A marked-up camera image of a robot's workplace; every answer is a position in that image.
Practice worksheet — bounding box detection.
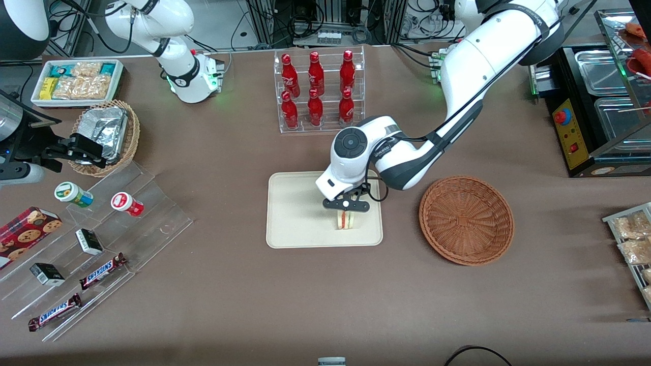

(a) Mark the small tan wicker basket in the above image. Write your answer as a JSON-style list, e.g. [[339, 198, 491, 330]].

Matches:
[[68, 99, 141, 178]]

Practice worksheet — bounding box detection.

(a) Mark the cream plastic tray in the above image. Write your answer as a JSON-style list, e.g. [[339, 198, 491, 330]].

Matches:
[[266, 171, 383, 249]]

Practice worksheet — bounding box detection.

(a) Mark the silver foil package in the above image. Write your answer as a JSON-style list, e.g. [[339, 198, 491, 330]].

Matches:
[[76, 106, 129, 164]]

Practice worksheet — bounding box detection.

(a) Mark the Snickers chocolate bar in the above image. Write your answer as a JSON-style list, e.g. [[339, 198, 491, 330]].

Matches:
[[28, 293, 82, 332], [79, 253, 128, 291]]

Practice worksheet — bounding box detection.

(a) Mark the black food warmer yellow panel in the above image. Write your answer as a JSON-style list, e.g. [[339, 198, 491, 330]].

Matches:
[[547, 8, 651, 178]]

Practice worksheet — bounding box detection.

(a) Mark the brown wicker basket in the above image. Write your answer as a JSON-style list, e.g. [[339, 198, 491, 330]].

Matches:
[[419, 175, 515, 266]]

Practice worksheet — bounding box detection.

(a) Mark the white snack bin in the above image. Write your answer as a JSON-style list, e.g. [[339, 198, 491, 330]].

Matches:
[[31, 58, 125, 108]]

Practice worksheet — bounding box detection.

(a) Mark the red lid snack cup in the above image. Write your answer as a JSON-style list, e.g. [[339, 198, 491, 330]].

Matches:
[[111, 192, 144, 218]]

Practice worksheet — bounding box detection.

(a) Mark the clear acrylic bottle rack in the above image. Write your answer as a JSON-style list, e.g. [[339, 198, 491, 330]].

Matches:
[[274, 46, 367, 134]]

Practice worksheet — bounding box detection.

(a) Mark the rice cracker bag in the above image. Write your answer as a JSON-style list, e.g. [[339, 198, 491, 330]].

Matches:
[[53, 75, 112, 100], [71, 62, 102, 79]]

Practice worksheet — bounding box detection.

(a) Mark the yellow snack pack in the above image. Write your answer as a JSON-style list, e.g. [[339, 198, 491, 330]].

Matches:
[[40, 77, 61, 101]]

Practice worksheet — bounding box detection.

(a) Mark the clear acrylic stepped stand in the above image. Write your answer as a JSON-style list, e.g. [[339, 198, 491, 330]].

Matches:
[[0, 162, 194, 342]]

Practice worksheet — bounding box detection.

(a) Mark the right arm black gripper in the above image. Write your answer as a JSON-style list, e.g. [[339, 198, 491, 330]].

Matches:
[[13, 119, 108, 168]]

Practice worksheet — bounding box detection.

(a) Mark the red cola bottle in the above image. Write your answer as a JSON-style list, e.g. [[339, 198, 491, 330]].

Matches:
[[308, 51, 325, 96], [340, 49, 356, 95], [281, 90, 299, 129], [307, 88, 324, 127], [338, 87, 355, 125], [281, 53, 301, 98]]

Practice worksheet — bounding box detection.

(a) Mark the small black box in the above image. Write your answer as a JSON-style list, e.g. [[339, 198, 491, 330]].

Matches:
[[75, 229, 104, 256], [29, 263, 66, 287]]

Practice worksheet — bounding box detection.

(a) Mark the red cookie box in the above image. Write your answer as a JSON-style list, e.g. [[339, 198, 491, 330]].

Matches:
[[0, 206, 63, 271]]

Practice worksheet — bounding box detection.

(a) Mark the grey wire snack tray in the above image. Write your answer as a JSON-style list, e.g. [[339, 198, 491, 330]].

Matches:
[[602, 202, 651, 311]]

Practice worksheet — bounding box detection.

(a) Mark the green lid snack cup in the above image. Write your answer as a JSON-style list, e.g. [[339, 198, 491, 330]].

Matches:
[[54, 181, 94, 208]]

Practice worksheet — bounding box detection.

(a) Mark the steel warmer pan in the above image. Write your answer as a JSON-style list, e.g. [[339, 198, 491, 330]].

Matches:
[[594, 97, 651, 145], [575, 50, 629, 96]]

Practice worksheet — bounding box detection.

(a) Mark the black floor cable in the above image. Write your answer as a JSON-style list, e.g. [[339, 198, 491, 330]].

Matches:
[[443, 346, 512, 366]]

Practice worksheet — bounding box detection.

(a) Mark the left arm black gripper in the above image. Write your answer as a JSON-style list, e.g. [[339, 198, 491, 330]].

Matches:
[[323, 184, 371, 212]]

